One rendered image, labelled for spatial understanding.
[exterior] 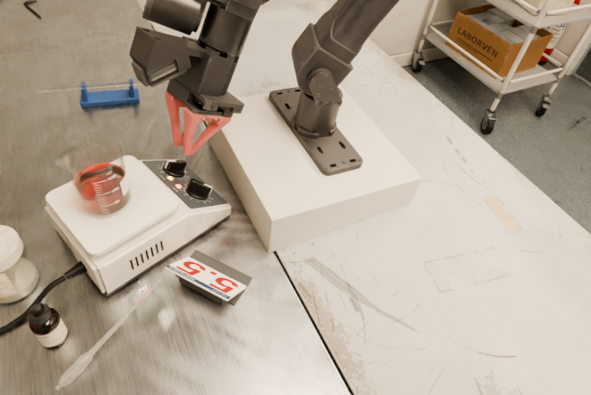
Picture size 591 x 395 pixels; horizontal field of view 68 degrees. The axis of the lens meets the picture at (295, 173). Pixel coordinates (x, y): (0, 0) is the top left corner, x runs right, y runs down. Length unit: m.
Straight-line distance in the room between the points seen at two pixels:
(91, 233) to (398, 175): 0.43
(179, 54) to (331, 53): 0.19
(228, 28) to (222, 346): 0.38
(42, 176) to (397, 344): 0.56
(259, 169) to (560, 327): 0.45
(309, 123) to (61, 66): 0.55
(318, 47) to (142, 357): 0.43
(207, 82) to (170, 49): 0.06
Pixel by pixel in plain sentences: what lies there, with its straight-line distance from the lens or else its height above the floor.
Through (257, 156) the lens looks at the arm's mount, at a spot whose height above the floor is 0.98.
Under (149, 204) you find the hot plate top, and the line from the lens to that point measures 0.57.
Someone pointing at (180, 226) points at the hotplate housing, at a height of 0.95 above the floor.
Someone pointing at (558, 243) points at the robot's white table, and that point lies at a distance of 0.80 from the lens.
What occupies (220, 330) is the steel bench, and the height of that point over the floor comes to 0.90.
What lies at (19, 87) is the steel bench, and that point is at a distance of 0.97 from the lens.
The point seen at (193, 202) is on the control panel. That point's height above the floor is 0.96.
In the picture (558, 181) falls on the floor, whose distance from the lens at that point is 2.51.
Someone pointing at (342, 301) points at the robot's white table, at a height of 0.90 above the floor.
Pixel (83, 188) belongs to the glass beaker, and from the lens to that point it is 0.54.
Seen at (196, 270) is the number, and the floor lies 0.92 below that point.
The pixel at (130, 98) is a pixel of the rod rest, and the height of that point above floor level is 0.91.
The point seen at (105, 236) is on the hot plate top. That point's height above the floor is 0.99.
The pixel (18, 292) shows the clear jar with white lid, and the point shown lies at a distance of 0.63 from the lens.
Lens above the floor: 1.42
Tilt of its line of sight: 45 degrees down
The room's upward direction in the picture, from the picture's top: 8 degrees clockwise
